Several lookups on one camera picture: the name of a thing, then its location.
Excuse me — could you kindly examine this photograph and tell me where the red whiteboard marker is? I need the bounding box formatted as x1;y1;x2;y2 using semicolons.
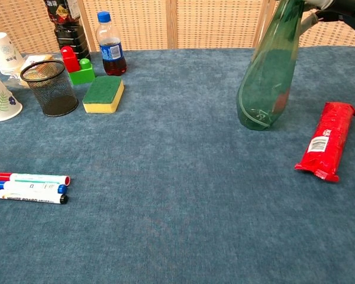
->
0;172;71;186

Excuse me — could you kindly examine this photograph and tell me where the tall dark tea bottle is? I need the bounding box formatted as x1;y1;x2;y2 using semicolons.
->
43;0;92;64

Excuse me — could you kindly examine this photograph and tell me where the red toy block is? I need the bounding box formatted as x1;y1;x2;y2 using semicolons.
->
60;46;81;73

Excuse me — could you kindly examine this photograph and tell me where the green transparent spray bottle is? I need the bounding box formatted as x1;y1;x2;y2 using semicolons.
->
236;0;306;131

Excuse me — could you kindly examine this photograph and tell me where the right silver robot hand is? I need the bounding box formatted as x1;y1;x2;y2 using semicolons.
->
301;0;355;33

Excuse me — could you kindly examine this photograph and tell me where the plastic-wrapped sandwich bread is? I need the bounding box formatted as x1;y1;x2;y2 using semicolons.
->
7;53;54;89

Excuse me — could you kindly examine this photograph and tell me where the blue carpet table cover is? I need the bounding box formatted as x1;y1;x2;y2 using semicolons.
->
0;46;355;284

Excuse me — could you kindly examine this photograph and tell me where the woven rattan folding screen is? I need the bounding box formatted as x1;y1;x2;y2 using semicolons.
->
0;0;355;56

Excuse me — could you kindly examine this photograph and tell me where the green and yellow sponge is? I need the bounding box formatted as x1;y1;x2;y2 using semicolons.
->
82;75;125;114

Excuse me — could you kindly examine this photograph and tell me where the white printed paper cup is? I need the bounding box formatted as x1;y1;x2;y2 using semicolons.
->
0;32;27;76

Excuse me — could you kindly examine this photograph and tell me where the small blue-capped cola bottle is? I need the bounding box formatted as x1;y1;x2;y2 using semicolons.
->
95;11;128;76

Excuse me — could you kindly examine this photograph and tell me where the green toy block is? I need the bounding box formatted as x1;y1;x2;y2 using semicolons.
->
67;58;96;86

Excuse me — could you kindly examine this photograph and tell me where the black mesh pen holder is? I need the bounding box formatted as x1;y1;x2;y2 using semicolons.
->
20;59;79;117

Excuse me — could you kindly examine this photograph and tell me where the white fern-print paper cup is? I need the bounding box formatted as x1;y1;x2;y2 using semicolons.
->
0;73;24;122

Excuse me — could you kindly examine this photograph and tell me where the red snack package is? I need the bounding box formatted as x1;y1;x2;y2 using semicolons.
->
294;102;355;183

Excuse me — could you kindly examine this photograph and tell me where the black whiteboard marker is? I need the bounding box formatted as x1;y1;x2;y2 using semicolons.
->
0;189;69;205

